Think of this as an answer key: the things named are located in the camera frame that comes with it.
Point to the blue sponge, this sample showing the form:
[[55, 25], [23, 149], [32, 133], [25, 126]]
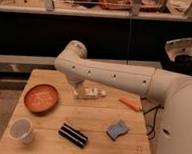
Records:
[[118, 129]]

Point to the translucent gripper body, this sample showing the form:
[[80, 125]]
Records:
[[80, 91]]

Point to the orange marker pen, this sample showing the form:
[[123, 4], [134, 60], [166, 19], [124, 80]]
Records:
[[129, 103]]

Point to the orange ceramic bowl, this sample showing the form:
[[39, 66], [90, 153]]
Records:
[[41, 98]]

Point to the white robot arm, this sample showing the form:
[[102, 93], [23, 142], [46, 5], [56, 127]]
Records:
[[172, 90]]

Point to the wooden table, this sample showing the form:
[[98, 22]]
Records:
[[91, 117]]

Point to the clear plastic cup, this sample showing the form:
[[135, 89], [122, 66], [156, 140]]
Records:
[[21, 130]]

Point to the black striped rectangular box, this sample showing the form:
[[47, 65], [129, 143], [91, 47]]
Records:
[[75, 136]]

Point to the white tube package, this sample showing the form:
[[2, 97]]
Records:
[[94, 93]]

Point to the orange crate on shelf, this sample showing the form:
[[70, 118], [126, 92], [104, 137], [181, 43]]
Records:
[[115, 4]]

